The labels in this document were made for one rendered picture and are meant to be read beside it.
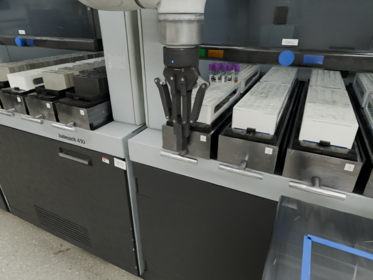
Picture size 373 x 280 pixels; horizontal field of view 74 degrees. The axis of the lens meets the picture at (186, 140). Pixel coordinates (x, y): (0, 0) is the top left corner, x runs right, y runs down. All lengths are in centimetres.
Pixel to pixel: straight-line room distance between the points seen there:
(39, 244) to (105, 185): 75
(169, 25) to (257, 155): 33
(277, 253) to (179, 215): 51
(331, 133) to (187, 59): 33
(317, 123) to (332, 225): 26
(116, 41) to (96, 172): 43
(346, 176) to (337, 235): 24
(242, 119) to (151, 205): 41
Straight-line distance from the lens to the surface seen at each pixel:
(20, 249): 161
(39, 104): 99
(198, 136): 60
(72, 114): 87
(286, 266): 31
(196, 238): 82
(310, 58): 57
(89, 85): 89
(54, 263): 147
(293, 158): 57
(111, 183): 89
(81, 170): 97
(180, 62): 51
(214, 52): 61
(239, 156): 60
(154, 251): 98
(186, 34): 50
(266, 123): 59
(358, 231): 39
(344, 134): 59
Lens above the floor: 106
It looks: 26 degrees down
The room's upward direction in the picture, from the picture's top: straight up
